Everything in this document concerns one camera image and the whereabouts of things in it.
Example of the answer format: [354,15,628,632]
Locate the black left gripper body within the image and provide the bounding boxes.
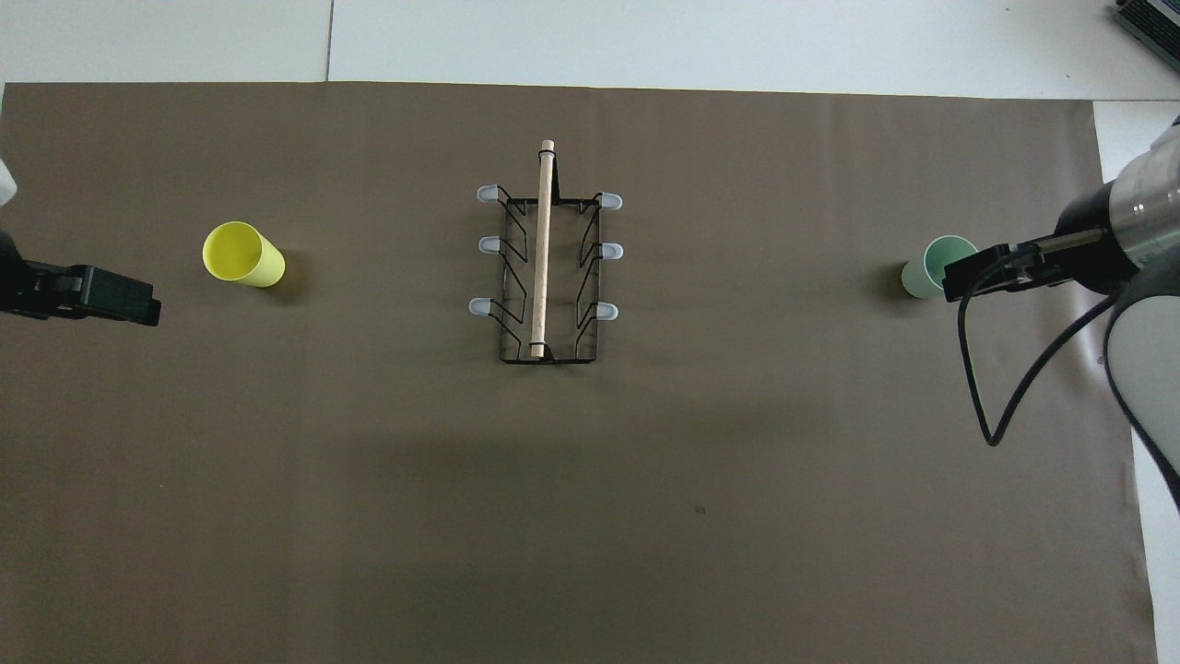
[0,227,95,322]

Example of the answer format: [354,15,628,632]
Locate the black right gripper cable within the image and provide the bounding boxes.
[957,267,1121,448]

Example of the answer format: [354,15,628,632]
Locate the brown paper table mat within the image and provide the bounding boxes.
[0,81,1159,664]

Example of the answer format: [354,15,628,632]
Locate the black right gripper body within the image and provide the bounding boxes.
[1009,181,1140,296]

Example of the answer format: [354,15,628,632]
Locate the yellow plastic cup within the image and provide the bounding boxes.
[202,220,287,289]

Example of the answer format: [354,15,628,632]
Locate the pale green plastic cup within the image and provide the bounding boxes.
[901,234,979,300]

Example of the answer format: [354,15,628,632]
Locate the black wire cup rack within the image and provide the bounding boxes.
[467,138,625,366]

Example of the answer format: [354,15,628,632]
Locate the grey ribbed device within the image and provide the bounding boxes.
[1110,0,1180,49]

